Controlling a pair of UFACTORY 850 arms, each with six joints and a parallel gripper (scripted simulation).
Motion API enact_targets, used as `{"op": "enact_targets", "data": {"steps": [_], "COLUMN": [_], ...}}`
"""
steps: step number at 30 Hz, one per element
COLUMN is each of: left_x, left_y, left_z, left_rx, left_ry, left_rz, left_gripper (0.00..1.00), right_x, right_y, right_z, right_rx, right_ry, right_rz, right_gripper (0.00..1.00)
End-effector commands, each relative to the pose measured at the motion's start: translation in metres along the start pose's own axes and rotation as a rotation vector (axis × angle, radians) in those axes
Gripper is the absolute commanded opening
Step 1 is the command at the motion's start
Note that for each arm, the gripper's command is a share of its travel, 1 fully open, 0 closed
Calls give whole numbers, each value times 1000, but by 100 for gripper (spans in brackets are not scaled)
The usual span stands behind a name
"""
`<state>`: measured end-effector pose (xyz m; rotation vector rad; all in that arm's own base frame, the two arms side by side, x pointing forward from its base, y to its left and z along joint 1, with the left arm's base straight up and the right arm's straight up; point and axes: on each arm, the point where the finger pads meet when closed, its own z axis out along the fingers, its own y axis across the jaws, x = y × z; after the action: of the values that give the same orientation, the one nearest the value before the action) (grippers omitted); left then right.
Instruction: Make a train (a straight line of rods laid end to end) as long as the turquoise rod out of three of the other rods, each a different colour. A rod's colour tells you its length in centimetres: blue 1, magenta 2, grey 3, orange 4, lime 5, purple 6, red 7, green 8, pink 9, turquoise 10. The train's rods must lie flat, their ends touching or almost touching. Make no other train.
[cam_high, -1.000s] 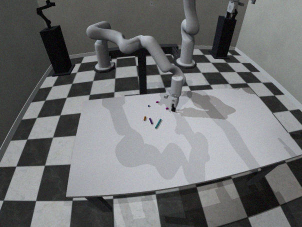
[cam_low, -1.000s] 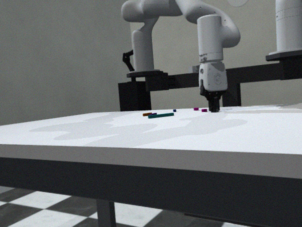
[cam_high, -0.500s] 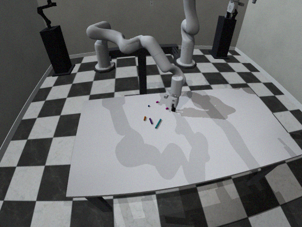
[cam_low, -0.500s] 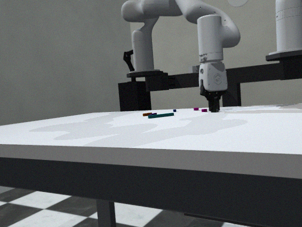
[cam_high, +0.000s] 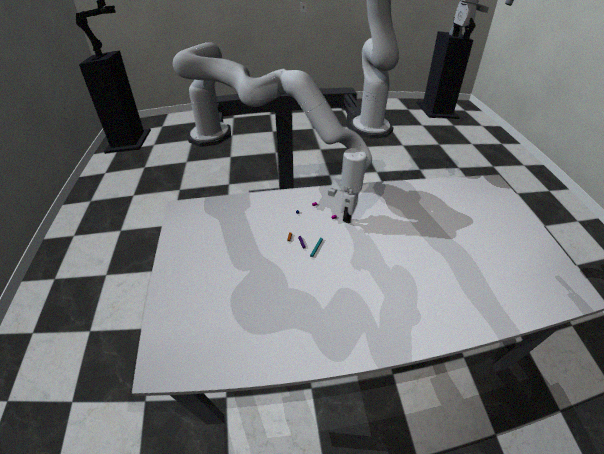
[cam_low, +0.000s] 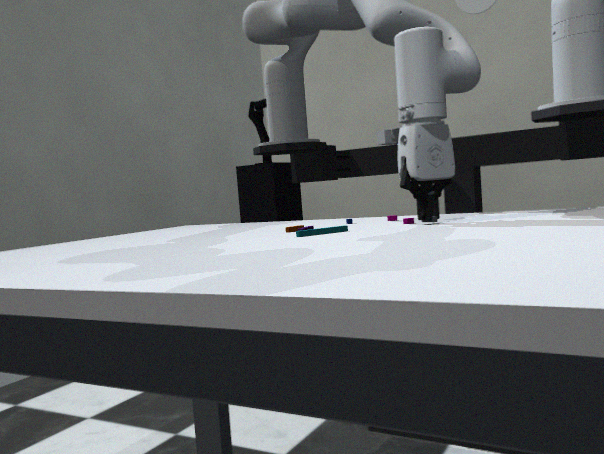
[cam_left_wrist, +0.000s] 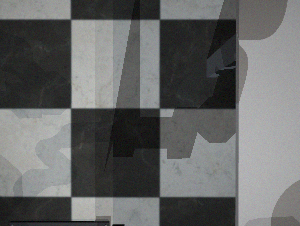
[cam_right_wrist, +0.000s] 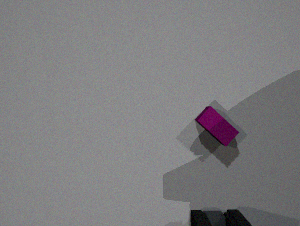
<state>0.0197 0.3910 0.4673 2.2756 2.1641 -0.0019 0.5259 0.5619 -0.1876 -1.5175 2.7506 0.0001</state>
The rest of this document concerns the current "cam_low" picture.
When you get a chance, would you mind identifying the turquoise rod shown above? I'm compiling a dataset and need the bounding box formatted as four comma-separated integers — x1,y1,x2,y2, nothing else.
296,225,348,237

